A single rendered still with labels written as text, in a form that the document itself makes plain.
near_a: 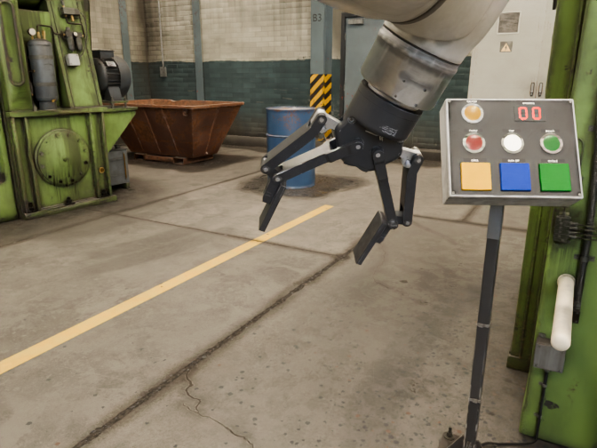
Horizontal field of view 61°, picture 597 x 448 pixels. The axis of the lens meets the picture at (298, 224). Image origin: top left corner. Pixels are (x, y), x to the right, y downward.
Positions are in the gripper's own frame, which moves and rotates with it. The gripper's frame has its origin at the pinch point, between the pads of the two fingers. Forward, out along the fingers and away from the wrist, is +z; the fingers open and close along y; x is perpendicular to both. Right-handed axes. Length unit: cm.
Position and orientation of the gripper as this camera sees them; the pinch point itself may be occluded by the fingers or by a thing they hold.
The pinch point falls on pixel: (314, 235)
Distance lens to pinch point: 65.2
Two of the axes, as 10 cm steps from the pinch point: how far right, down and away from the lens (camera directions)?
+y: 9.1, 3.2, 2.5
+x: -0.4, -5.5, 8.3
